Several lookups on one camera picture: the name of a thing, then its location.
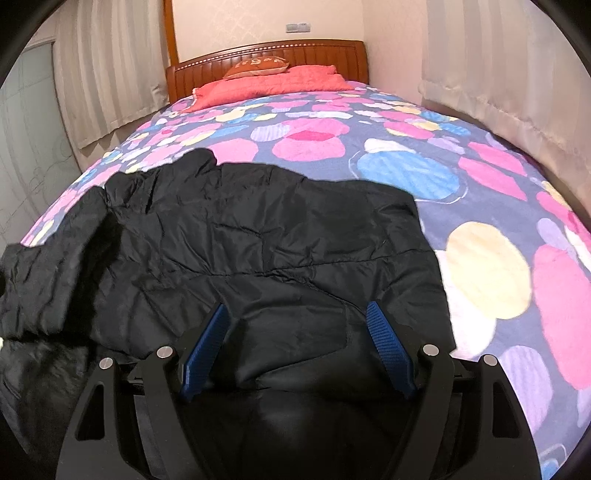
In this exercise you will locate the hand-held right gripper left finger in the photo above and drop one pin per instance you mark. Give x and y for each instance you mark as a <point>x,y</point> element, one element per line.
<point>203,346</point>

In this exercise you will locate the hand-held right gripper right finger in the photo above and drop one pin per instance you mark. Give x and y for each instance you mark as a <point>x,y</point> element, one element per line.
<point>390,346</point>

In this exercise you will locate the black puffer jacket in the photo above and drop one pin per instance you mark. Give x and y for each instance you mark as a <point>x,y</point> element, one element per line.
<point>277,230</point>

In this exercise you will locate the bedsheet with coloured circles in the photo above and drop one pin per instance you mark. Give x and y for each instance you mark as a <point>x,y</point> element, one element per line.
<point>485,184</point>

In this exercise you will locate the red pillow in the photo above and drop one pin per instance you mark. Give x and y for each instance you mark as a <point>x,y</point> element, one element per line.
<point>277,83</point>

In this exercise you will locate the orange printed pillow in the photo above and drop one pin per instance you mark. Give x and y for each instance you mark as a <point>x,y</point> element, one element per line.
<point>256,67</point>

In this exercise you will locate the cream striped curtain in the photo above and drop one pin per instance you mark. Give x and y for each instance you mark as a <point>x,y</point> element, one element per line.
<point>115,69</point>
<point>508,69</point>

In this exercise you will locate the wooden headboard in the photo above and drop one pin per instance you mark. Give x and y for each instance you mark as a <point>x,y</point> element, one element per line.
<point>318,53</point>

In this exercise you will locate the wooden door frame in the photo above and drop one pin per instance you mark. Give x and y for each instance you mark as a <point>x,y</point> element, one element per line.
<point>170,27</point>

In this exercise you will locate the grey wall outlet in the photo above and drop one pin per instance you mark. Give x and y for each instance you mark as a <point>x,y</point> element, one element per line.
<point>297,27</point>

